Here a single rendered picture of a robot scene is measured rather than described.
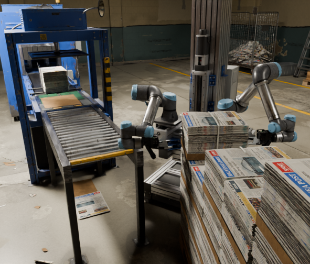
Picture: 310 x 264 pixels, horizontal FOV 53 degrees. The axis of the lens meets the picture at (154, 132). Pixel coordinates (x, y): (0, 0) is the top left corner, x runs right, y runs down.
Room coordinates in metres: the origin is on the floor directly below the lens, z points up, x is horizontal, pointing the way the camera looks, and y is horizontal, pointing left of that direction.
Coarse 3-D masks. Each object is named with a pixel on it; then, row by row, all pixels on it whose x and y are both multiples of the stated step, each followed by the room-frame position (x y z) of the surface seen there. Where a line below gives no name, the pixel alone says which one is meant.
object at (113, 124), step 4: (92, 104) 3.17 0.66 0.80; (96, 108) 3.01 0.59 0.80; (100, 112) 2.89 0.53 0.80; (104, 116) 2.75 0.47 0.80; (104, 120) 2.67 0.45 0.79; (108, 120) 2.63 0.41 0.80; (112, 124) 2.53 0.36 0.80; (116, 128) 2.42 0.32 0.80; (116, 132) 2.35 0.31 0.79; (120, 132) 2.33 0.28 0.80; (136, 152) 1.95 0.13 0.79; (140, 152) 1.96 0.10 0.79; (128, 156) 2.11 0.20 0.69; (132, 156) 2.03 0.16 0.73; (136, 156) 1.95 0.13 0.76; (140, 156) 1.96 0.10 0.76; (132, 160) 2.03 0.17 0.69; (136, 160) 1.96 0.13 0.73; (140, 160) 1.96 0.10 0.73; (136, 164) 1.96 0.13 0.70; (140, 164) 1.96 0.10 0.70
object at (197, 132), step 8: (184, 112) 2.01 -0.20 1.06; (192, 112) 2.00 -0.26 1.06; (200, 112) 2.01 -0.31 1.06; (184, 120) 1.87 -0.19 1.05; (192, 120) 1.84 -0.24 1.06; (200, 120) 1.83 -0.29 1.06; (208, 120) 1.84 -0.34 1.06; (184, 128) 1.89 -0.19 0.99; (192, 128) 1.73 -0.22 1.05; (200, 128) 1.74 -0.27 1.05; (208, 128) 1.74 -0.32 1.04; (184, 136) 1.90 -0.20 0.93; (192, 136) 1.74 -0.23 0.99; (200, 136) 1.74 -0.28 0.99; (208, 136) 1.74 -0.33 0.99; (184, 144) 1.86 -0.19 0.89; (192, 144) 1.74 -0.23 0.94; (200, 144) 1.74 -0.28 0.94; (208, 144) 1.75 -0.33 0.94; (192, 152) 1.74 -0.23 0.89; (200, 152) 1.74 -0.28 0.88
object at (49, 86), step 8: (40, 72) 3.88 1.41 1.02; (48, 72) 3.71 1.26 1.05; (56, 72) 3.75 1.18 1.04; (64, 72) 3.78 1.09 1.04; (48, 80) 3.71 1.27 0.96; (56, 80) 3.75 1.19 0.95; (64, 80) 3.78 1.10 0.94; (48, 88) 3.71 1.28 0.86; (56, 88) 3.74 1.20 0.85; (64, 88) 3.78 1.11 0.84
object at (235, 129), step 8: (216, 112) 2.01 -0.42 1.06; (224, 112) 2.00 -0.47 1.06; (232, 112) 2.00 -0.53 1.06; (224, 120) 1.83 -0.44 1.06; (232, 120) 1.83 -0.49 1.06; (240, 120) 1.83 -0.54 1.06; (224, 128) 1.74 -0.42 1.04; (232, 128) 1.74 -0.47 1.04; (240, 128) 1.75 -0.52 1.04; (248, 128) 1.75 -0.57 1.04; (224, 136) 1.74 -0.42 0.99; (232, 136) 1.75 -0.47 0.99; (240, 136) 1.75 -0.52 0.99; (248, 136) 1.75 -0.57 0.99; (224, 144) 1.75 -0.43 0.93; (232, 144) 1.75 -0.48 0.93; (240, 144) 1.75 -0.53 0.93
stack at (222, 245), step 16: (192, 160) 1.75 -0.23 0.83; (192, 176) 1.67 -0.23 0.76; (192, 192) 1.62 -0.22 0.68; (192, 208) 1.60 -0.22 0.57; (208, 208) 1.30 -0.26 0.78; (192, 224) 1.60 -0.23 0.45; (208, 224) 1.28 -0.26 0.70; (192, 240) 1.57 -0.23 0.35; (224, 240) 1.07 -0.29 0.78; (192, 256) 1.56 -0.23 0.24; (208, 256) 1.23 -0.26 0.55; (224, 256) 1.04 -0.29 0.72
